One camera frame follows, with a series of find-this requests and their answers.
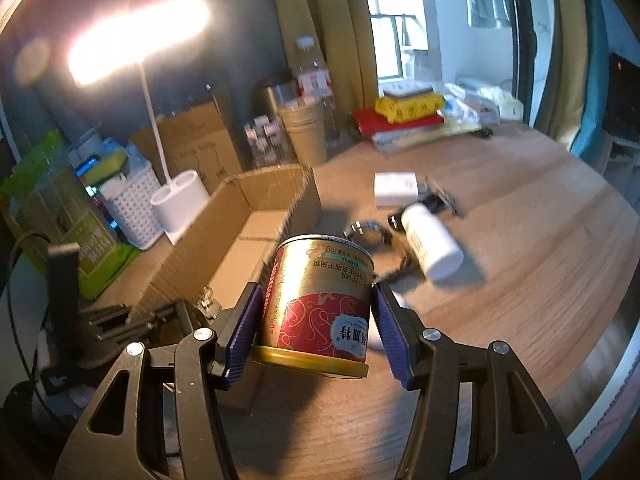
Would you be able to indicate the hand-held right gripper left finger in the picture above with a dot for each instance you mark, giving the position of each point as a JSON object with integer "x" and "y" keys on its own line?
{"x": 245, "y": 332}

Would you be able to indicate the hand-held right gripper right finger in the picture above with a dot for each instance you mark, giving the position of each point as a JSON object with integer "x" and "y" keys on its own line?
{"x": 391, "y": 337}

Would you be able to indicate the gold and red tin can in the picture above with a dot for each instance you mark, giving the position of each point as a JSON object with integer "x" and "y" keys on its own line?
{"x": 315, "y": 310}

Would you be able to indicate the white plastic bottle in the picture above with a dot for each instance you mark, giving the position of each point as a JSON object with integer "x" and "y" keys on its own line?
{"x": 431, "y": 242}

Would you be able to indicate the silver metal watch band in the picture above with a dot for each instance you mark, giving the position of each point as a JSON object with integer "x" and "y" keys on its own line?
{"x": 362, "y": 228}

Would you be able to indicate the white desk lamp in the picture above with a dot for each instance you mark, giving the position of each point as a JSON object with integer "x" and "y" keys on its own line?
{"x": 180, "y": 205}

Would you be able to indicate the white power adapter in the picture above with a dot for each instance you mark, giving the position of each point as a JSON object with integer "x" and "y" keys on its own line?
{"x": 397, "y": 189}

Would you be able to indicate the white plastic basket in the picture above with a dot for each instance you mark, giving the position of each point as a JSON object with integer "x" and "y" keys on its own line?
{"x": 132, "y": 210}

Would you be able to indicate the green carton box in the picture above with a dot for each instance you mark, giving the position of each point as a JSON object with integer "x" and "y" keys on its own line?
{"x": 95, "y": 260}

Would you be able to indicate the black desk clamp stand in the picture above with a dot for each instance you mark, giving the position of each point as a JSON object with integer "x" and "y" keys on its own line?
{"x": 65, "y": 290}

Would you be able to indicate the clear cup with stickers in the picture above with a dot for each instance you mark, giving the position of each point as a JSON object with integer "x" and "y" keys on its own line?
{"x": 267, "y": 145}

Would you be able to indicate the printed cardboard box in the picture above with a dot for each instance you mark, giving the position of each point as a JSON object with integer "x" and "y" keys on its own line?
{"x": 200, "y": 145}

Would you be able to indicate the clear plastic sleeve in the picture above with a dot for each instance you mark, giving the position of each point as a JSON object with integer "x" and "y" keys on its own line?
{"x": 425, "y": 140}

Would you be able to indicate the stack of paper cups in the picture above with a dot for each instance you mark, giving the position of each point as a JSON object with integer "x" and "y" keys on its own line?
{"x": 305, "y": 135}

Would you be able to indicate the red flat packet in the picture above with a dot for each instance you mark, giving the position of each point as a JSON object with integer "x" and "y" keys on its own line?
{"x": 400, "y": 125}

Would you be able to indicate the yellow green sponge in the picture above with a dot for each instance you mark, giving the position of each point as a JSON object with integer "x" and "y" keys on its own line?
{"x": 107, "y": 162}

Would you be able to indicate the black scissors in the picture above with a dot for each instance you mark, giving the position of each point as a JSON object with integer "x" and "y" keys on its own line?
{"x": 485, "y": 133}

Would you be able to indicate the yellow wipes packet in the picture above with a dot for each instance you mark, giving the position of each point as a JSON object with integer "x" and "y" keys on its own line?
{"x": 410, "y": 107}

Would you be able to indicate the stainless steel tumbler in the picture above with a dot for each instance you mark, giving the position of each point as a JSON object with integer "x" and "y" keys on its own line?
{"x": 272, "y": 94}

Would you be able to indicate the grey and white case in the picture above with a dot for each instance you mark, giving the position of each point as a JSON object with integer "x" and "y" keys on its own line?
{"x": 406, "y": 91}

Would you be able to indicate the clear water bottle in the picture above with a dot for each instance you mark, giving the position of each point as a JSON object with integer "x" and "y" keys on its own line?
{"x": 315, "y": 80}

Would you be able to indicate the teal curtain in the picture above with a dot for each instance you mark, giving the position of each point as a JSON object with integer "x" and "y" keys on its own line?
{"x": 590, "y": 85}

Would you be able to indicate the yellow curtain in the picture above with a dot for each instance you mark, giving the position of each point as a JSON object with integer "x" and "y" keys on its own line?
{"x": 325, "y": 10}

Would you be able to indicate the black screen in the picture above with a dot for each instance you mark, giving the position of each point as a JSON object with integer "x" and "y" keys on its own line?
{"x": 625, "y": 100}

